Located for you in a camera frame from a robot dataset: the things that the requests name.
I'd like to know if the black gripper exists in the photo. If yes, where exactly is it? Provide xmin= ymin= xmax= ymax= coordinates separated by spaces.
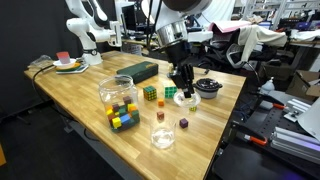
xmin=165 ymin=41 xmax=194 ymax=98

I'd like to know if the clear glass jar lid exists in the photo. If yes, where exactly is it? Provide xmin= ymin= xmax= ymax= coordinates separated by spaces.
xmin=173 ymin=91 xmax=201 ymax=108

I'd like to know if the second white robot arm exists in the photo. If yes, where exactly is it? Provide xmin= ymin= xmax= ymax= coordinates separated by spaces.
xmin=65 ymin=0 xmax=122 ymax=65

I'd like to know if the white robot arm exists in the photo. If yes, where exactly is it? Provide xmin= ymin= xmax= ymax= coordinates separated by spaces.
xmin=143 ymin=0 xmax=212 ymax=98

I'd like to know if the black round pot with lid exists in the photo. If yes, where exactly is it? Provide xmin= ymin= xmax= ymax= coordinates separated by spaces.
xmin=193 ymin=78 xmax=223 ymax=99

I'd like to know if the small clear glass jar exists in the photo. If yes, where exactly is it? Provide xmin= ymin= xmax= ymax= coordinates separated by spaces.
xmin=150 ymin=118 xmax=176 ymax=149

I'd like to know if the large jar with coloured blocks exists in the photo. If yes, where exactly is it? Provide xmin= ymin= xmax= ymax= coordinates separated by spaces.
xmin=98 ymin=74 xmax=140 ymax=133

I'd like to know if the white rubiks cube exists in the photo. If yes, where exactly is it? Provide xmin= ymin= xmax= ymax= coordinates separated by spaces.
xmin=164 ymin=86 xmax=177 ymax=98

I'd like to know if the small multicolour cube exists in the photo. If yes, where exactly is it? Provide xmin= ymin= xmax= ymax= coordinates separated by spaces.
xmin=189 ymin=106 xmax=197 ymax=112

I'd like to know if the orange small cube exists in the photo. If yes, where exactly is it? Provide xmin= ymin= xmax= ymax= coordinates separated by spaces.
xmin=158 ymin=99 xmax=164 ymax=107

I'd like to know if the dark rubiks cube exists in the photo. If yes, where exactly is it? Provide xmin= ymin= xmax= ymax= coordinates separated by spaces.
xmin=143 ymin=86 xmax=157 ymax=101

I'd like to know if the dark green flat case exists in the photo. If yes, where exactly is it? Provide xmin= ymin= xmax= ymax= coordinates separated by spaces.
xmin=117 ymin=61 xmax=158 ymax=84

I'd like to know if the black office chair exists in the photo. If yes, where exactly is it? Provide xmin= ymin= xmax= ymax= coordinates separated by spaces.
xmin=198 ymin=29 xmax=263 ymax=69

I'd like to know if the brown red small cube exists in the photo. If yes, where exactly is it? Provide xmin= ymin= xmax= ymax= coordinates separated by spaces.
xmin=157 ymin=111 xmax=164 ymax=120

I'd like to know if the dark purple cube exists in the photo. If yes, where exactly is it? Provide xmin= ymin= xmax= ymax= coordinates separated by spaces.
xmin=179 ymin=118 xmax=188 ymax=128

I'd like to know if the wooden desk lamp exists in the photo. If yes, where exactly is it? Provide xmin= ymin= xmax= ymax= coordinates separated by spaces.
xmin=141 ymin=0 xmax=177 ymax=55

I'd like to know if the beige cloth on chair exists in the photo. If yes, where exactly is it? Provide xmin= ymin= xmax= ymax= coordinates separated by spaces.
xmin=238 ymin=25 xmax=287 ymax=61

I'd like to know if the cardboard box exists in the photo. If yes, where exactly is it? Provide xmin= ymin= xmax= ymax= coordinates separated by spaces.
xmin=286 ymin=70 xmax=320 ymax=101

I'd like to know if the plate with red block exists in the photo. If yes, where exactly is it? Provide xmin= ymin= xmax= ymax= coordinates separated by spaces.
xmin=53 ymin=51 xmax=88 ymax=74

